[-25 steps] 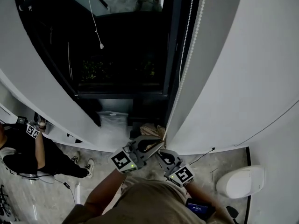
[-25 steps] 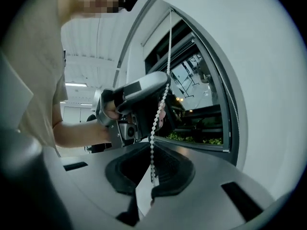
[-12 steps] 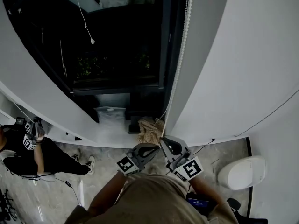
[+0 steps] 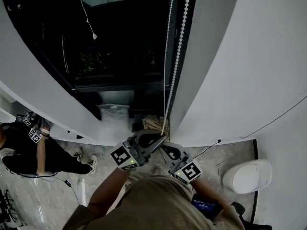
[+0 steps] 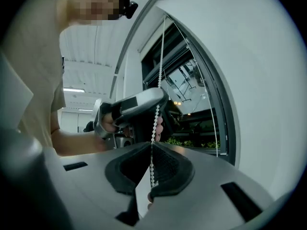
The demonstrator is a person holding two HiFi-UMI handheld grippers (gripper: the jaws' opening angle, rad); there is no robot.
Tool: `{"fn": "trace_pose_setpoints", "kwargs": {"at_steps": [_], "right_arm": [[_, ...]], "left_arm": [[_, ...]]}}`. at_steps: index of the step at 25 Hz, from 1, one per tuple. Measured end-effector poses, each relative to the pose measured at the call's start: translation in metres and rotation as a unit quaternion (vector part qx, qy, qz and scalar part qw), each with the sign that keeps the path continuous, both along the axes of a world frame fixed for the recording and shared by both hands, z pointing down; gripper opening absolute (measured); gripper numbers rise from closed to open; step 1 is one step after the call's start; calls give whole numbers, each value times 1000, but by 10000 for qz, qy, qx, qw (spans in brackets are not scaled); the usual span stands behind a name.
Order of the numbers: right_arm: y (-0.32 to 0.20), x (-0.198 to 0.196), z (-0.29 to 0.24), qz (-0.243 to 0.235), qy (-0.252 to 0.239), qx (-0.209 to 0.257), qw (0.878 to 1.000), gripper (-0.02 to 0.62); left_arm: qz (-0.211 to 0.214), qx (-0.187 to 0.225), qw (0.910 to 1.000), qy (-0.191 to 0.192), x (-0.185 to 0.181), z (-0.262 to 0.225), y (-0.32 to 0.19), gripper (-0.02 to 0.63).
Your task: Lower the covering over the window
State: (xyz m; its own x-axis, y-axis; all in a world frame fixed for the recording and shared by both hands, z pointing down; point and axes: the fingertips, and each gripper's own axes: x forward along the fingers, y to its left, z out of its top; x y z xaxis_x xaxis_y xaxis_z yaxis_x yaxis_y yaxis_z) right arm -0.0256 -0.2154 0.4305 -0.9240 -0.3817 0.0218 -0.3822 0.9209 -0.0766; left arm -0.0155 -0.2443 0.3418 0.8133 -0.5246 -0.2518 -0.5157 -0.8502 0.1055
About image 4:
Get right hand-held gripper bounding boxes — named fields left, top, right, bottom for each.
left=160, top=142, right=203, bottom=185

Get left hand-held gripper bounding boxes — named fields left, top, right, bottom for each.
left=110, top=129, right=166, bottom=172

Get white bead chain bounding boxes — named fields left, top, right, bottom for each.
left=161, top=0, right=192, bottom=136

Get person's left forearm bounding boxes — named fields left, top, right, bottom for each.
left=87, top=169, right=131, bottom=215

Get person's right forearm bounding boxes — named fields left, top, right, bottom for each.
left=191, top=180, right=231, bottom=212

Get beige patterned cloth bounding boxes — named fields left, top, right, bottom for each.
left=142, top=114, right=170, bottom=138

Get small black box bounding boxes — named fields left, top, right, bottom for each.
left=131, top=114, right=147, bottom=132

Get person's grey shoe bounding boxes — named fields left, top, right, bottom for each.
left=152, top=165, right=168, bottom=177

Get clear plastic bag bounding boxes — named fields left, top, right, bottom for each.
left=96, top=103, right=130, bottom=141

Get person's beige shirt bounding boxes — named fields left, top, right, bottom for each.
left=62, top=171, right=245, bottom=230

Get black wrist device with screen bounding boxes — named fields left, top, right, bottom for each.
left=191, top=193, right=223, bottom=220

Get dark framed window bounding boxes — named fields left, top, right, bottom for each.
left=4, top=0, right=200, bottom=132

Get white rounded bin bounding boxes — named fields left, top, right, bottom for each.
left=222, top=159, right=273, bottom=195

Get green outdoor plants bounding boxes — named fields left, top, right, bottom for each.
left=79, top=51, right=156, bottom=74

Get black office chair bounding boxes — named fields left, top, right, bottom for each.
left=231, top=201, right=273, bottom=230

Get white shell chair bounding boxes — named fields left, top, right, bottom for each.
left=0, top=149, right=17, bottom=164

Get black wheeled chair base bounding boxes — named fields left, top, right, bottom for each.
left=0, top=189, right=20, bottom=224

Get black floor cable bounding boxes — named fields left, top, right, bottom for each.
left=191, top=139, right=221, bottom=160

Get black cable with adapter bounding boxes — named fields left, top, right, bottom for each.
left=18, top=172, right=81, bottom=205

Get thin grey wall cable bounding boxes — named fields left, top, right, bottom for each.
left=241, top=94, right=307, bottom=139

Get thin white pull cord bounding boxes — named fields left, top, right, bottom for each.
left=75, top=0, right=98, bottom=40

